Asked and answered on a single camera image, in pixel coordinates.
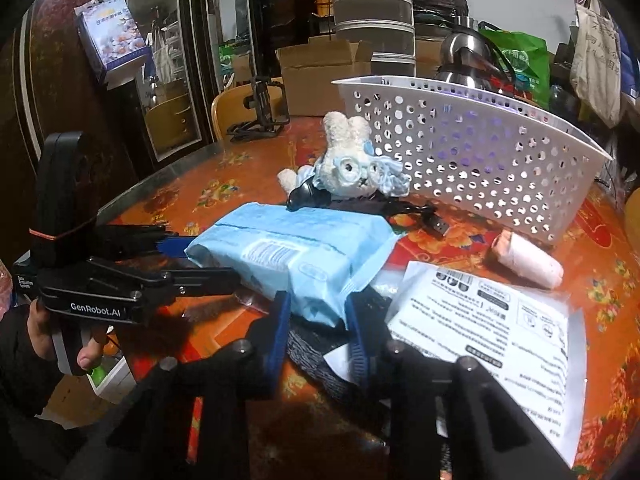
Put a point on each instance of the blue printed box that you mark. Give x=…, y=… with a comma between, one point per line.
x=114, y=46

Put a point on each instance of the open cardboard box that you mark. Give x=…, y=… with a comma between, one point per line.
x=308, y=71

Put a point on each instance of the grey plastic drawer tower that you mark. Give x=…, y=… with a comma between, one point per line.
x=387, y=25

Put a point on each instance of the pink rolled cloth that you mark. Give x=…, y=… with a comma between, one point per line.
x=526, y=260

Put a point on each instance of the white printed plastic bag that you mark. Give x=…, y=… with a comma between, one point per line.
x=528, y=340

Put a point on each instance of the beige canvas tote bag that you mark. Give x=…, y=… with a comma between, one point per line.
x=595, y=72

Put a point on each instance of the dark glass cabinet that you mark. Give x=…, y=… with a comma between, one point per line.
x=153, y=120

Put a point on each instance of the purple tissue pack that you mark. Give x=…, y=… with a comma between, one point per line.
x=472, y=135

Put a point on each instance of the stainless steel kettle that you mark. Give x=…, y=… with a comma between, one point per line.
x=469, y=58

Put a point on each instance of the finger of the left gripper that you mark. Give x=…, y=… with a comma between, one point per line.
x=165, y=286
x=129, y=241

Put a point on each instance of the left wooden chair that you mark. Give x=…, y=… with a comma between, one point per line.
x=229, y=109

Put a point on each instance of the green shopping bag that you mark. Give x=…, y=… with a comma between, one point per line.
x=530, y=59

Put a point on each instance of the white perforated plastic basket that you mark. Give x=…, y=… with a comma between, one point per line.
x=538, y=196

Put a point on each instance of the white plush bunny toy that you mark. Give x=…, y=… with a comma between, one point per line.
x=349, y=168

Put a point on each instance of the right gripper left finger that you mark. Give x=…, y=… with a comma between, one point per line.
x=188, y=420

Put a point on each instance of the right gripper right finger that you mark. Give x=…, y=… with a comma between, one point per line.
x=435, y=405

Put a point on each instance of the light blue wipes pack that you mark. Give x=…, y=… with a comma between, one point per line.
x=318, y=256

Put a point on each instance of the person's left hand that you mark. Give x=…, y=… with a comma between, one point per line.
x=89, y=356

